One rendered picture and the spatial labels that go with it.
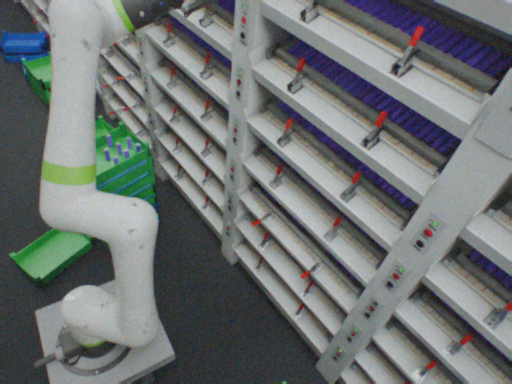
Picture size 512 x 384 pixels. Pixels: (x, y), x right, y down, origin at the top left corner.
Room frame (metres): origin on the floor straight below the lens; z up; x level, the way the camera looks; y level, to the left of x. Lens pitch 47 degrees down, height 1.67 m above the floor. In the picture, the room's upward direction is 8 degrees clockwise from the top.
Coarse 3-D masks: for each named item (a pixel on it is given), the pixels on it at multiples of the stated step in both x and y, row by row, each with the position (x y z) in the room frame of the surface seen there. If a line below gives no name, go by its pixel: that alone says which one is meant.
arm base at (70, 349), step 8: (64, 336) 0.42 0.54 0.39; (56, 344) 0.40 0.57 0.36; (64, 344) 0.40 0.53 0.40; (72, 344) 0.40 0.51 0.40; (104, 344) 0.42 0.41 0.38; (112, 344) 0.43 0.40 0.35; (56, 352) 0.37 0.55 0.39; (64, 352) 0.37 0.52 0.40; (72, 352) 0.38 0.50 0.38; (80, 352) 0.39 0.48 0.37; (88, 352) 0.39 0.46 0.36; (96, 352) 0.40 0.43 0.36; (104, 352) 0.40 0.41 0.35; (40, 360) 0.34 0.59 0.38; (48, 360) 0.35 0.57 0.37; (72, 360) 0.36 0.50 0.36
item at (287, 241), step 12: (252, 180) 1.05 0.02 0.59; (240, 192) 1.01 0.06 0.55; (252, 204) 0.97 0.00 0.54; (276, 228) 0.87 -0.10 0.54; (288, 240) 0.82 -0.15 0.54; (312, 240) 0.82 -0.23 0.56; (300, 252) 0.78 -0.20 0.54; (324, 252) 0.78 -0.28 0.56; (300, 264) 0.75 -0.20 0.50; (312, 264) 0.73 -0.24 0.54; (312, 276) 0.70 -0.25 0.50; (324, 276) 0.69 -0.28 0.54; (324, 288) 0.66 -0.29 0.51; (336, 288) 0.65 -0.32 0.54; (360, 288) 0.65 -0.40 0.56; (336, 300) 0.62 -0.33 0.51; (348, 300) 0.61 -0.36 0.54; (348, 312) 0.58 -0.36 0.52
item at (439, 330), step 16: (416, 288) 0.54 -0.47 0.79; (400, 304) 0.51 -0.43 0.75; (416, 304) 0.52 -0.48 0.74; (432, 304) 0.51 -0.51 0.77; (400, 320) 0.50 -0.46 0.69; (416, 320) 0.48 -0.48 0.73; (432, 320) 0.48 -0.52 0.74; (448, 320) 0.48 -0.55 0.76; (464, 320) 0.48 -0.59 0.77; (416, 336) 0.46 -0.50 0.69; (432, 336) 0.44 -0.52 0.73; (448, 336) 0.45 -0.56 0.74; (464, 336) 0.44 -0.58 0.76; (480, 336) 0.44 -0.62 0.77; (432, 352) 0.42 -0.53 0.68; (448, 352) 0.41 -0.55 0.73; (464, 352) 0.41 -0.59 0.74; (480, 352) 0.41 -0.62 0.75; (496, 352) 0.41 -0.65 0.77; (448, 368) 0.38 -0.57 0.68; (464, 368) 0.37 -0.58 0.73; (480, 368) 0.38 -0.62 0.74; (496, 368) 0.38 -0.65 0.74
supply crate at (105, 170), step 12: (108, 132) 1.27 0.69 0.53; (120, 132) 1.31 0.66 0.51; (96, 144) 1.21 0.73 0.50; (132, 144) 1.27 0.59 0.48; (144, 144) 1.21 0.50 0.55; (96, 156) 1.16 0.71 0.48; (120, 156) 1.18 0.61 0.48; (132, 156) 1.14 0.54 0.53; (144, 156) 1.19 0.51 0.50; (96, 168) 1.09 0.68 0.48; (108, 168) 1.05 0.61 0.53; (120, 168) 1.09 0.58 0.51; (96, 180) 1.00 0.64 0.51
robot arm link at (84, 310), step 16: (80, 288) 0.51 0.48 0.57; (96, 288) 0.52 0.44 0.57; (64, 304) 0.45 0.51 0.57; (80, 304) 0.45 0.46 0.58; (96, 304) 0.46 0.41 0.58; (112, 304) 0.47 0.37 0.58; (64, 320) 0.41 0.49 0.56; (80, 320) 0.41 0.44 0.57; (96, 320) 0.42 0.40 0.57; (80, 336) 0.40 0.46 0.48; (96, 336) 0.39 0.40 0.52
